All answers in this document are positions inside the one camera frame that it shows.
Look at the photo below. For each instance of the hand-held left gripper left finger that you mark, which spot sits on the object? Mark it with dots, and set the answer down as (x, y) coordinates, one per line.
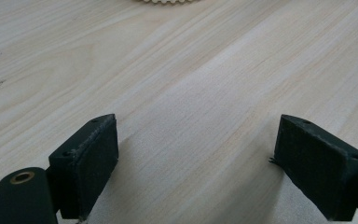
(84, 168)

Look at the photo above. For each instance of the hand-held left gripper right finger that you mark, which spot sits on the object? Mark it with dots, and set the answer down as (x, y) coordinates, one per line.
(317, 168)

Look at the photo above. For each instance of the cream ridged round object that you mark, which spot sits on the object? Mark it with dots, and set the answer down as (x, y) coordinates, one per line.
(167, 1)

